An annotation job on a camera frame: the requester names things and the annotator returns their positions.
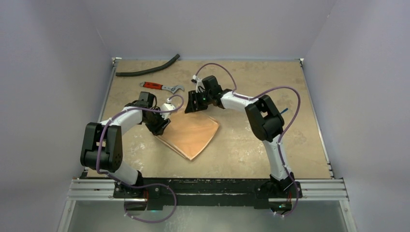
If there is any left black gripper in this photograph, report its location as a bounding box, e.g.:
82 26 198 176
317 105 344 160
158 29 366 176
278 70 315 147
143 108 170 136

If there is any peach cloth napkin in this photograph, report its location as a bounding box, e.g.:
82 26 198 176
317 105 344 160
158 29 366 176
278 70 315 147
157 111 220 160

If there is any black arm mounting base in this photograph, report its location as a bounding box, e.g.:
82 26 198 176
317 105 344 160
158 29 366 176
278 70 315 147
113 177 303 212

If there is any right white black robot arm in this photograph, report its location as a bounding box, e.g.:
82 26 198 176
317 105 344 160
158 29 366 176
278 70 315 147
185 75 294 197

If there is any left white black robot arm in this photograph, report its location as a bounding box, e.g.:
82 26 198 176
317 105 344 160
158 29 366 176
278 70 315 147
80 92 176 198

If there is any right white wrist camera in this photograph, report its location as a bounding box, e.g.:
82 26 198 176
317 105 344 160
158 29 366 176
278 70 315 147
191 75 205 93

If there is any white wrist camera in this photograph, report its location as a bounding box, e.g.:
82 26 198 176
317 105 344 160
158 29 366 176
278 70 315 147
160 99 176 119
191 75 205 93

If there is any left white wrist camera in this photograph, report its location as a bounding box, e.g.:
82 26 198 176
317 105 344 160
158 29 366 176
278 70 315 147
160 99 176 119

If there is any red handled adjustable wrench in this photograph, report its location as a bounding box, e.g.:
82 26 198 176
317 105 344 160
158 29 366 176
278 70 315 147
139 82 185 94

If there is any black foam hose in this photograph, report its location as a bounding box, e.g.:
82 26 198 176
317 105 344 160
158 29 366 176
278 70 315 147
116 54 181 77

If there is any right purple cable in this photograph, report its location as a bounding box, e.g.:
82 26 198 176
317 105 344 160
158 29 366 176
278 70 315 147
192 62 302 218

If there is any aluminium frame rail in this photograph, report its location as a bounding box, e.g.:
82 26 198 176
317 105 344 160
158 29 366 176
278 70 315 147
59 60 355 232

